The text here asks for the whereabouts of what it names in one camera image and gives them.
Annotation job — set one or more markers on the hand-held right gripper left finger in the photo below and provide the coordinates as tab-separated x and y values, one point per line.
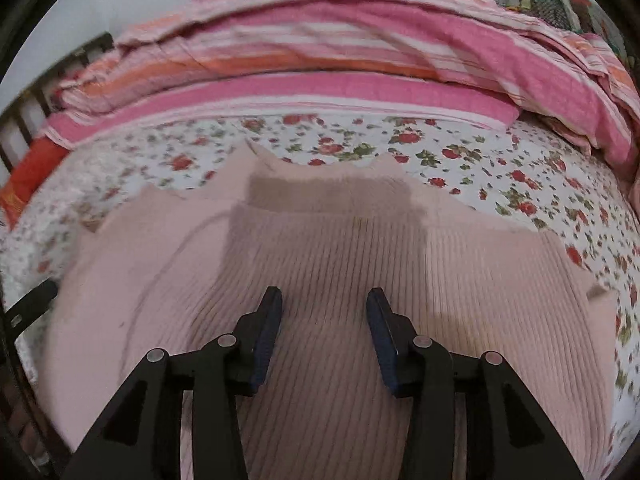
265	332

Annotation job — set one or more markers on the red pillow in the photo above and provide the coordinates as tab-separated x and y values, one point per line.
30	180

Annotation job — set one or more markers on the dark wooden headboard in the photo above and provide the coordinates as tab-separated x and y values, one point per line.
35	100

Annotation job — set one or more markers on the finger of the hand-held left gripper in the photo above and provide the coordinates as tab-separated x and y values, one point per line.
32	302

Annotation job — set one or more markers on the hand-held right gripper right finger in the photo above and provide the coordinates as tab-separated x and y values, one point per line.
382	335

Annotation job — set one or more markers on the pink ribbed sweater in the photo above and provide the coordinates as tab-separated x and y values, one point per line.
340	280

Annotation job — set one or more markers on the floral bed sheet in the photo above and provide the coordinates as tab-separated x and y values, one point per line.
540	185

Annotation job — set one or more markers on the pink orange striped quilt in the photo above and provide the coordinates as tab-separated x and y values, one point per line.
360	45

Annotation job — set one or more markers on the dark floral patchwork quilt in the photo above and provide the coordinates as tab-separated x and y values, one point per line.
545	0

